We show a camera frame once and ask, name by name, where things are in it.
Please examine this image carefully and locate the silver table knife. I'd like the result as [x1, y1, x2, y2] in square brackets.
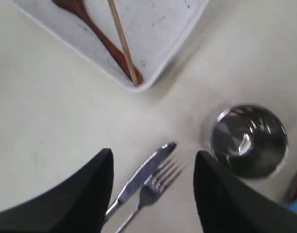
[105, 141, 177, 222]

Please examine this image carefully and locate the upper wooden chopstick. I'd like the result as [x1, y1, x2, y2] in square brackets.
[108, 0, 142, 86]

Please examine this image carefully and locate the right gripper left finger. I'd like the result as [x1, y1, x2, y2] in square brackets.
[0, 149, 114, 233]

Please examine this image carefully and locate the white perforated plastic basket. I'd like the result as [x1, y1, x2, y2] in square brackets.
[14, 0, 209, 92]

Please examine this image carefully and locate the stainless steel cup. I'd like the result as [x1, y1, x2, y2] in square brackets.
[210, 104, 288, 179]

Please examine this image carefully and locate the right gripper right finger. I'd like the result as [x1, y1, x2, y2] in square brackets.
[193, 150, 297, 233]

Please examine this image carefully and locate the silver fork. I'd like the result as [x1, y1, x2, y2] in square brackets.
[116, 159, 186, 233]

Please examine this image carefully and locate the brown wooden spoon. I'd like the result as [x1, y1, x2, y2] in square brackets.
[52, 0, 143, 85]

